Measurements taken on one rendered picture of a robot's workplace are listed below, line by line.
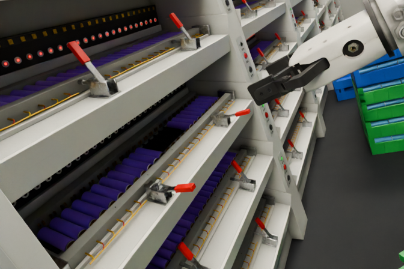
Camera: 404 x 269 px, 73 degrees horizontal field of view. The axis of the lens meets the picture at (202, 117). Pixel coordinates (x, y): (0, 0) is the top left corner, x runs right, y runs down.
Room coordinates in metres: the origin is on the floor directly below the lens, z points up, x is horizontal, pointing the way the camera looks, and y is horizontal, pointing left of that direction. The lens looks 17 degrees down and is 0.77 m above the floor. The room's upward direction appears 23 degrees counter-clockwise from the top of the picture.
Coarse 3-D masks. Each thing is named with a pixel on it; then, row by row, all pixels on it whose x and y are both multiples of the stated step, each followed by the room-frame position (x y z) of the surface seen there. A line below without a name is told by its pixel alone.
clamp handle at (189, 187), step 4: (160, 184) 0.40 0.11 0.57; (180, 184) 0.38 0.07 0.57; (184, 184) 0.38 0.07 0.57; (188, 184) 0.37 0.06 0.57; (192, 184) 0.37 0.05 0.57; (160, 188) 0.40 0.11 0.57; (164, 188) 0.40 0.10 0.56; (168, 188) 0.40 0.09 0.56; (172, 188) 0.39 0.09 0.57; (176, 188) 0.38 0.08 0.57; (180, 188) 0.37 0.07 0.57; (184, 188) 0.37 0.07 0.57; (188, 188) 0.36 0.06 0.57; (192, 188) 0.36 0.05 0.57; (176, 192) 0.38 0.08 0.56; (180, 192) 0.37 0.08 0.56
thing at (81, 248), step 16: (224, 96) 0.74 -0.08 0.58; (208, 112) 0.65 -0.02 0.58; (224, 112) 0.67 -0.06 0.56; (192, 128) 0.58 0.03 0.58; (176, 144) 0.53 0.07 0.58; (160, 160) 0.48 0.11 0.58; (144, 176) 0.44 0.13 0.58; (160, 176) 0.46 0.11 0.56; (128, 192) 0.41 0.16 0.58; (144, 192) 0.42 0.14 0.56; (112, 208) 0.38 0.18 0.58; (128, 208) 0.39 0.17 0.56; (96, 224) 0.35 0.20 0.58; (112, 224) 0.36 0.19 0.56; (80, 240) 0.33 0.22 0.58; (96, 240) 0.34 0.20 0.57; (64, 256) 0.31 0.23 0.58; (80, 256) 0.31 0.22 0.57; (96, 256) 0.31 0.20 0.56
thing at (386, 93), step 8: (352, 80) 1.17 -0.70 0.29; (360, 88) 1.00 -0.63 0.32; (384, 88) 0.97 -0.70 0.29; (392, 88) 0.95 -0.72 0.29; (400, 88) 0.94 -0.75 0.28; (360, 96) 1.01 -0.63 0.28; (368, 96) 0.99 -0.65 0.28; (376, 96) 0.98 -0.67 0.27; (384, 96) 0.97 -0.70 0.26; (392, 96) 0.96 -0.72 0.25; (400, 96) 0.94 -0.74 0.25
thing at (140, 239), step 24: (216, 96) 0.80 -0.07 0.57; (240, 96) 0.76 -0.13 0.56; (144, 120) 0.64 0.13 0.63; (240, 120) 0.66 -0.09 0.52; (216, 144) 0.54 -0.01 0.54; (192, 168) 0.48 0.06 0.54; (48, 192) 0.43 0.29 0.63; (192, 192) 0.45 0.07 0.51; (24, 216) 0.40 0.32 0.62; (144, 216) 0.38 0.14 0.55; (168, 216) 0.38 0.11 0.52; (120, 240) 0.34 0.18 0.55; (144, 240) 0.33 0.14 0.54; (96, 264) 0.31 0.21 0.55; (120, 264) 0.30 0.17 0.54; (144, 264) 0.33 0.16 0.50
